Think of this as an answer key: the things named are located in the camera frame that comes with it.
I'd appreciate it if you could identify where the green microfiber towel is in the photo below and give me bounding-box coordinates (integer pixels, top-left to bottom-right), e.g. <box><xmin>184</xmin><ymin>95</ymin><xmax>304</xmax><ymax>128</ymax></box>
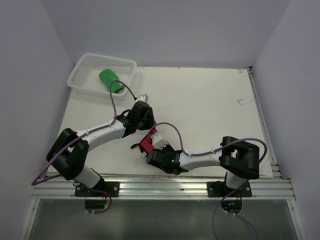
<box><xmin>98</xmin><ymin>68</ymin><xmax>125</xmax><ymax>94</ymax></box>

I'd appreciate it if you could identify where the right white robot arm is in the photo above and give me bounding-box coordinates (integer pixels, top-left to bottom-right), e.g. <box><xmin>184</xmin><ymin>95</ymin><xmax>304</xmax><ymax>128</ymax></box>
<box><xmin>146</xmin><ymin>136</ymin><xmax>260</xmax><ymax>197</ymax></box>

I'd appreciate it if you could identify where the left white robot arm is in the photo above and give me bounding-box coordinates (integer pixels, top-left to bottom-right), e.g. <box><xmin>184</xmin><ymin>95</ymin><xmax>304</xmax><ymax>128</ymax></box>
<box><xmin>46</xmin><ymin>100</ymin><xmax>156</xmax><ymax>197</ymax></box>

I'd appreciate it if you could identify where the white plastic basket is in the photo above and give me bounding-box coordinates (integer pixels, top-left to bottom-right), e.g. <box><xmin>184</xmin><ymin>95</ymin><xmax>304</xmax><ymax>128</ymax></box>
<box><xmin>67</xmin><ymin>53</ymin><xmax>137</xmax><ymax>101</ymax></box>

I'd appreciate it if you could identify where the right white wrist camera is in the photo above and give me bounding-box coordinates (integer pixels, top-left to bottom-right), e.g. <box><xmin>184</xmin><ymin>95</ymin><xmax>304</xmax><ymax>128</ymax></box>
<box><xmin>149</xmin><ymin>131</ymin><xmax>169</xmax><ymax>150</ymax></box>

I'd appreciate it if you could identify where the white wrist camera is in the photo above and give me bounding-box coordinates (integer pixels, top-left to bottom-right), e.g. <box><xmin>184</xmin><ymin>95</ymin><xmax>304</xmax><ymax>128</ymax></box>
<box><xmin>135</xmin><ymin>94</ymin><xmax>149</xmax><ymax>103</ymax></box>
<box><xmin>149</xmin><ymin>131</ymin><xmax>169</xmax><ymax>150</ymax></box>

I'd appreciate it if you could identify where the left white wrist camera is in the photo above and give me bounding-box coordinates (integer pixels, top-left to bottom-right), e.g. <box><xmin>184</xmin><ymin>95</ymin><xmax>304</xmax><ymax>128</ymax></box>
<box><xmin>135</xmin><ymin>94</ymin><xmax>149</xmax><ymax>103</ymax></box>

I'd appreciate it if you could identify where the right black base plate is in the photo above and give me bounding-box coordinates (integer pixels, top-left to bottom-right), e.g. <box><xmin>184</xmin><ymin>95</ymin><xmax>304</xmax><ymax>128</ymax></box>
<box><xmin>206</xmin><ymin>181</ymin><xmax>253</xmax><ymax>198</ymax></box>

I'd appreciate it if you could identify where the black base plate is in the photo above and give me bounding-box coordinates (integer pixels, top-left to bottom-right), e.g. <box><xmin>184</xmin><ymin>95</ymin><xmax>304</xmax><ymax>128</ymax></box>
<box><xmin>206</xmin><ymin>181</ymin><xmax>253</xmax><ymax>198</ymax></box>
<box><xmin>73</xmin><ymin>181</ymin><xmax>120</xmax><ymax>198</ymax></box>

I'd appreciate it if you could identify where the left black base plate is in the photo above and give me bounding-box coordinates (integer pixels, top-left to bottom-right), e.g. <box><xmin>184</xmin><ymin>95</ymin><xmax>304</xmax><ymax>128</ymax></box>
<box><xmin>73</xmin><ymin>181</ymin><xmax>120</xmax><ymax>198</ymax></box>

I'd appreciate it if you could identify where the aluminium mounting rail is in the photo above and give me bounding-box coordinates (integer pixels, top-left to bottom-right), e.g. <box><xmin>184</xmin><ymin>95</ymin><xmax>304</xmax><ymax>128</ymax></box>
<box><xmin>31</xmin><ymin>175</ymin><xmax>295</xmax><ymax>200</ymax></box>

